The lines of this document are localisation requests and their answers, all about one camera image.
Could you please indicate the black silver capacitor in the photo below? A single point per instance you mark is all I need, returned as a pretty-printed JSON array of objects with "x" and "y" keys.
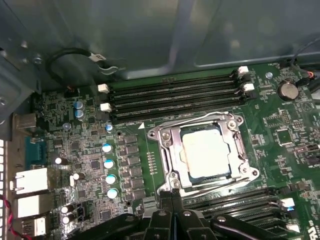
[{"x": 58, "y": 160}]

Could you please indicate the grey rear port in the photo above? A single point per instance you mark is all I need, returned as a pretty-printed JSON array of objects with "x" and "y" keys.
[{"x": 25, "y": 121}]

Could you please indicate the thin metal locking lever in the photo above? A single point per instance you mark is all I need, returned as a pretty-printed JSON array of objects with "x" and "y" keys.
[
  {"x": 216, "y": 114},
  {"x": 212, "y": 187}
]

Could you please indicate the blue-top silver capacitor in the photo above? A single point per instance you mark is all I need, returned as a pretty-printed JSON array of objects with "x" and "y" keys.
[
  {"x": 107, "y": 148},
  {"x": 110, "y": 179},
  {"x": 109, "y": 127},
  {"x": 79, "y": 114},
  {"x": 109, "y": 163},
  {"x": 113, "y": 193},
  {"x": 78, "y": 104}
]

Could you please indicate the silver coin battery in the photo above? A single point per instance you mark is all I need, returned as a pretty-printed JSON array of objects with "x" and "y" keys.
[{"x": 288, "y": 90}]

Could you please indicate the silver rear port block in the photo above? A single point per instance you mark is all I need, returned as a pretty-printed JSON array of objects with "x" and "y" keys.
[
  {"x": 28, "y": 206},
  {"x": 30, "y": 181},
  {"x": 37, "y": 226}
]

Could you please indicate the blue rear port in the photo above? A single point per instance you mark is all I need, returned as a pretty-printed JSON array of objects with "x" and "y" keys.
[{"x": 35, "y": 152}]

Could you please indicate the metal CPU socket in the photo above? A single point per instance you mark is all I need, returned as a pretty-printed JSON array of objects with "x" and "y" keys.
[{"x": 153, "y": 134}]

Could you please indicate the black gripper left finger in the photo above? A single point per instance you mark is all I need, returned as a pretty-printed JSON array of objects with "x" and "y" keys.
[{"x": 162, "y": 220}]

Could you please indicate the black silver PC case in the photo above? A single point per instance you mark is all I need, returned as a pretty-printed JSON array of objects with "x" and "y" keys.
[{"x": 150, "y": 30}]

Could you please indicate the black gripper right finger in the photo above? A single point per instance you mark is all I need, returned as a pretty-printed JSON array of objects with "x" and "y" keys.
[{"x": 186, "y": 222}]

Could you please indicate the silver green CPU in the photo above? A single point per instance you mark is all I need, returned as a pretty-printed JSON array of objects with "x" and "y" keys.
[{"x": 205, "y": 152}]

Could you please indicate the black RAM slot white clips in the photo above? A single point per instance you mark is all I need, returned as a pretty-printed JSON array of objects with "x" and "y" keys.
[
  {"x": 250, "y": 208},
  {"x": 172, "y": 84},
  {"x": 275, "y": 230},
  {"x": 172, "y": 100}
]

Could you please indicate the green motherboard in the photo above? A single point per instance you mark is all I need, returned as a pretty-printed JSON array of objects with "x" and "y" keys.
[{"x": 262, "y": 112}]

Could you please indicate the metal socket cover frame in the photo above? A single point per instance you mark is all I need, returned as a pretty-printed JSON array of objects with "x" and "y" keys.
[{"x": 175, "y": 155}]

